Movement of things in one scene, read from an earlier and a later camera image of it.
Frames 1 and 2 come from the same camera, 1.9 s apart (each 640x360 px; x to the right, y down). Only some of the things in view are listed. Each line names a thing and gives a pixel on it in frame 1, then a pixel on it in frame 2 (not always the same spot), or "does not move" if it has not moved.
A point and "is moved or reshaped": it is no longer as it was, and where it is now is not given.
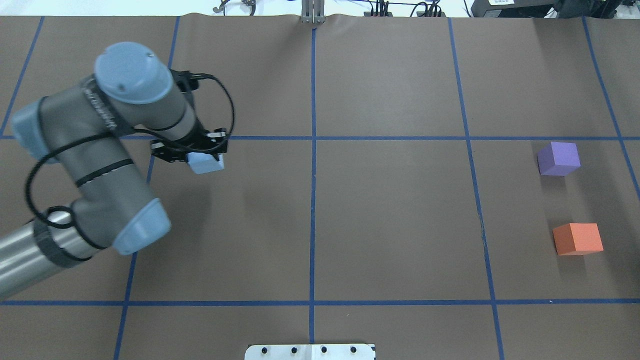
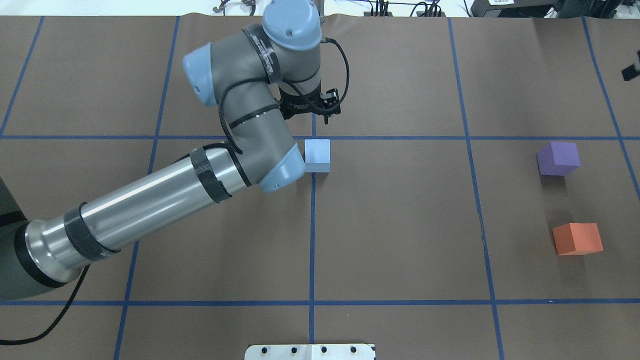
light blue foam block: x=203 y=163 is moved or reshaped
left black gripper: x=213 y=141 to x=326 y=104
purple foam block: x=558 y=158 does not move
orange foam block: x=578 y=239 does not move
